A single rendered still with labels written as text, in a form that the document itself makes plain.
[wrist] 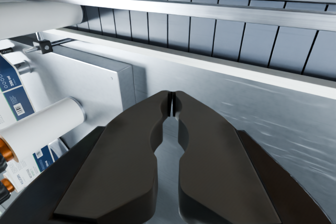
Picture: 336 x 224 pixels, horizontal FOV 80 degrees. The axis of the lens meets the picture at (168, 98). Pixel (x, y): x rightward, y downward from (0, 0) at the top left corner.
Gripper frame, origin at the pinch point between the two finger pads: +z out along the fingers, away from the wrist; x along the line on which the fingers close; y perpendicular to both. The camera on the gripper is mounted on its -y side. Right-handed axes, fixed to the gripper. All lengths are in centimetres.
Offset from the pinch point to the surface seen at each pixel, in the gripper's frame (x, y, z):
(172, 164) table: -0.2, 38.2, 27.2
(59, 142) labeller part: -44, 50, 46
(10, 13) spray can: -24.8, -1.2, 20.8
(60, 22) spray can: -21.0, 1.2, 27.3
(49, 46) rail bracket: -31.1, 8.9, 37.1
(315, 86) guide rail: 14.8, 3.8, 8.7
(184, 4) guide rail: 0.9, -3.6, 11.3
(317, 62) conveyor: 16.3, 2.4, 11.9
